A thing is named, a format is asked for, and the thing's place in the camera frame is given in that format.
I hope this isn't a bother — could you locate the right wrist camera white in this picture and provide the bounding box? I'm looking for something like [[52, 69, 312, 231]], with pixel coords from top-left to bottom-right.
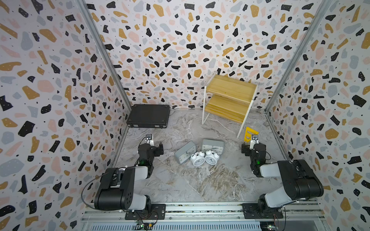
[[250, 134, 259, 150]]

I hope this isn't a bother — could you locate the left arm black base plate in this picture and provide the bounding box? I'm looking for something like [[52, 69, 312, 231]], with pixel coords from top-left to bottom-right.
[[125, 204, 166, 220]]

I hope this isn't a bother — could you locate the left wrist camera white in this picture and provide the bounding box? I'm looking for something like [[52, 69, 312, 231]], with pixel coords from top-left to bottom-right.
[[145, 134, 154, 146]]

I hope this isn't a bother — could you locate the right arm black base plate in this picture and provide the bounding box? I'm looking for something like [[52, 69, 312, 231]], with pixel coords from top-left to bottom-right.
[[241, 203, 283, 219]]

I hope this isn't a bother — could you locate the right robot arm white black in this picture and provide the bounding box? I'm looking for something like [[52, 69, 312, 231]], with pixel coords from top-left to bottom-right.
[[241, 143, 324, 210]]

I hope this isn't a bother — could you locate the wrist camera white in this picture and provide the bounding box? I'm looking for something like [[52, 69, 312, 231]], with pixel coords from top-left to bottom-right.
[[250, 134, 259, 150], [145, 134, 154, 146]]

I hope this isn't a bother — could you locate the wooden two-tier shelf white frame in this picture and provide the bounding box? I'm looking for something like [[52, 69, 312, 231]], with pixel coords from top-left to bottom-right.
[[201, 73, 259, 137]]

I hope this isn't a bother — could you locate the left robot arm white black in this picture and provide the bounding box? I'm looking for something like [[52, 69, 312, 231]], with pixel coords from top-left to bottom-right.
[[94, 143, 164, 212]]

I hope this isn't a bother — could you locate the white twin-bell clock right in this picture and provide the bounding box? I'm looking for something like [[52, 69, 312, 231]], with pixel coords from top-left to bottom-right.
[[205, 150, 220, 165]]

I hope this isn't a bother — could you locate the yellow plastic triangle tool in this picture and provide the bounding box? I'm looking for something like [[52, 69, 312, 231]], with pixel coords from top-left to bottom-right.
[[244, 127, 259, 142]]

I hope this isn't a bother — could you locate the white twin-bell clock left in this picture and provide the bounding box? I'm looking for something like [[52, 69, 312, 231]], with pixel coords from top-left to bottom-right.
[[190, 151, 205, 167]]

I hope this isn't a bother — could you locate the black case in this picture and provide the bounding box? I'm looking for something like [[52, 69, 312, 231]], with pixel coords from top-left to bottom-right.
[[126, 104, 170, 129]]

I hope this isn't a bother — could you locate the grey square alarm clock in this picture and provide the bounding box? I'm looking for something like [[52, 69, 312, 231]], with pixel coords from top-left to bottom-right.
[[201, 139, 225, 155], [174, 141, 197, 165]]

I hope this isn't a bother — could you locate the white twin-bell clock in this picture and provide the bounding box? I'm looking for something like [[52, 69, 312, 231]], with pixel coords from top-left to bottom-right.
[[190, 151, 205, 167], [205, 150, 220, 165]]

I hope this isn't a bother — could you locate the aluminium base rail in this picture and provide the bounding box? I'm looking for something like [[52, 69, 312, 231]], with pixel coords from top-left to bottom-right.
[[78, 201, 330, 231]]

